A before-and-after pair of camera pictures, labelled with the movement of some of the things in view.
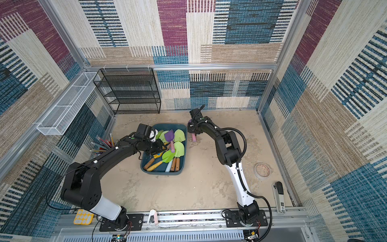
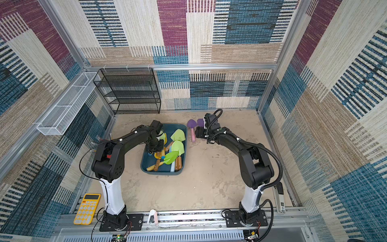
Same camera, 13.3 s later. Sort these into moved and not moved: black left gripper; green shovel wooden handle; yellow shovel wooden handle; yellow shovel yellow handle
Moved: yellow shovel wooden handle
Not moved: yellow shovel yellow handle; green shovel wooden handle; black left gripper
